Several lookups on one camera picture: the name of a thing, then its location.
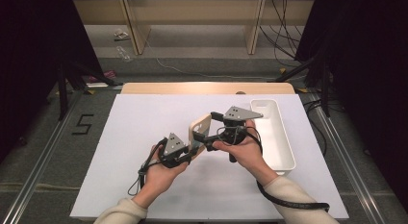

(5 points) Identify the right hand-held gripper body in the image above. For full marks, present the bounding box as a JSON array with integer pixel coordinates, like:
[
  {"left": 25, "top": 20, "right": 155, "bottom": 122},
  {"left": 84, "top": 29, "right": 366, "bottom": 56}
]
[{"left": 217, "top": 106, "right": 264, "bottom": 145}]

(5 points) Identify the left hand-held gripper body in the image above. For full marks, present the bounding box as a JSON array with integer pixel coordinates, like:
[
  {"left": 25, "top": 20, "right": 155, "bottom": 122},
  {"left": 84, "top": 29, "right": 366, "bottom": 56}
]
[{"left": 157, "top": 132, "right": 191, "bottom": 169}]

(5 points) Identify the beige patterned phone case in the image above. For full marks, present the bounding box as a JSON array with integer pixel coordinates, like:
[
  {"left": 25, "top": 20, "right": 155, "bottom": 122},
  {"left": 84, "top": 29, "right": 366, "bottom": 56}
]
[{"left": 188, "top": 112, "right": 214, "bottom": 162}]

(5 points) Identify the white plastic storage box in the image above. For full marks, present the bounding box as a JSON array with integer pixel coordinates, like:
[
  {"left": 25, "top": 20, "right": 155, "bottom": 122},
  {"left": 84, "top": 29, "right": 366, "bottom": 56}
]
[{"left": 249, "top": 98, "right": 296, "bottom": 177}]

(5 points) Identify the person's left hand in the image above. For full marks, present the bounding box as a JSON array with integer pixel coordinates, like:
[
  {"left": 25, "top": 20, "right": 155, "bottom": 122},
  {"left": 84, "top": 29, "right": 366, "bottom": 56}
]
[{"left": 141, "top": 144, "right": 190, "bottom": 200}]

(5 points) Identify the person's right hand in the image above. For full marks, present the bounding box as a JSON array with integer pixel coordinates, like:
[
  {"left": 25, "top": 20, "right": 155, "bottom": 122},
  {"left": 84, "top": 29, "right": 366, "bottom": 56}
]
[{"left": 212, "top": 119, "right": 271, "bottom": 179}]

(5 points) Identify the white table cover board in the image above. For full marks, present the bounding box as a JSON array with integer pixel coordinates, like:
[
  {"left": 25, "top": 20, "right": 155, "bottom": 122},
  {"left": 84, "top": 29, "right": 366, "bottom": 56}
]
[{"left": 69, "top": 93, "right": 350, "bottom": 222}]

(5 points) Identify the black metal stand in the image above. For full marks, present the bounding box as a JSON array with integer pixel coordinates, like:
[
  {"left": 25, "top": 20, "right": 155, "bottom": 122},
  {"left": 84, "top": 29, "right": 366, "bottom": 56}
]
[
  {"left": 57, "top": 62, "right": 124, "bottom": 122},
  {"left": 275, "top": 57, "right": 331, "bottom": 117}
]

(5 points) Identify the pink cloth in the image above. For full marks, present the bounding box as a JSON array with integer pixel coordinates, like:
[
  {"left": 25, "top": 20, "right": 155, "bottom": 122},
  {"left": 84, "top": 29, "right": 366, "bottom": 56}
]
[{"left": 88, "top": 69, "right": 116, "bottom": 84}]

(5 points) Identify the clear plastic bottle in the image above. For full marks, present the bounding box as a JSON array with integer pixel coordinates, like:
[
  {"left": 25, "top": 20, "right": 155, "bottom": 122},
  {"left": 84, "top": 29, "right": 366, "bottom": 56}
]
[{"left": 115, "top": 45, "right": 133, "bottom": 63}]

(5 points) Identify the light wooden shelf unit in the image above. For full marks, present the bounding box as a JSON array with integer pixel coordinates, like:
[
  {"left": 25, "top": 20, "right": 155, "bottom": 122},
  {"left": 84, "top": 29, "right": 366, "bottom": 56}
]
[{"left": 73, "top": 0, "right": 316, "bottom": 56}]

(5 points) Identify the dark curtain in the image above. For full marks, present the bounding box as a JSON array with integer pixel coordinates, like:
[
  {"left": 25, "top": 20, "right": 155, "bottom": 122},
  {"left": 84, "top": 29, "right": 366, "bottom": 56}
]
[
  {"left": 0, "top": 0, "right": 104, "bottom": 161},
  {"left": 294, "top": 0, "right": 408, "bottom": 212}
]

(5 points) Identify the left hand-held gripper cable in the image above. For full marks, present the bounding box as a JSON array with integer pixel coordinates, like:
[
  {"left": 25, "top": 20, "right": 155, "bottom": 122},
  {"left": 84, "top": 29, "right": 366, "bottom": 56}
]
[{"left": 127, "top": 137, "right": 168, "bottom": 197}]

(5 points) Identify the hand-held gripper cable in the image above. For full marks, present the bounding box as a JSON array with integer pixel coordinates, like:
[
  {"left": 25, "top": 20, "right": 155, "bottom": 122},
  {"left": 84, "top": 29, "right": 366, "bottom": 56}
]
[
  {"left": 127, "top": 137, "right": 168, "bottom": 197},
  {"left": 217, "top": 126, "right": 331, "bottom": 212}
]

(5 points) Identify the black cable bundle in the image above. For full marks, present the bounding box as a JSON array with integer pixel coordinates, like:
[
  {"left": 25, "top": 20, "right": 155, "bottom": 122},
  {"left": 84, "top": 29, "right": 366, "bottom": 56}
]
[{"left": 259, "top": 0, "right": 309, "bottom": 68}]

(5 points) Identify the right hand-held gripper cable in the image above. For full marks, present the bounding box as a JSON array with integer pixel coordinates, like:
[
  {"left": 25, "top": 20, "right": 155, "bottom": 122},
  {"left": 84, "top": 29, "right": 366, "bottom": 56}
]
[{"left": 217, "top": 126, "right": 331, "bottom": 212}]

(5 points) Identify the metal floor rail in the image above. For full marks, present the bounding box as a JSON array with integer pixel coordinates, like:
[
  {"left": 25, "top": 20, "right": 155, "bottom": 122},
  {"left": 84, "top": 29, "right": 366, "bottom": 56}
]
[
  {"left": 312, "top": 92, "right": 386, "bottom": 224},
  {"left": 0, "top": 92, "right": 81, "bottom": 224}
]

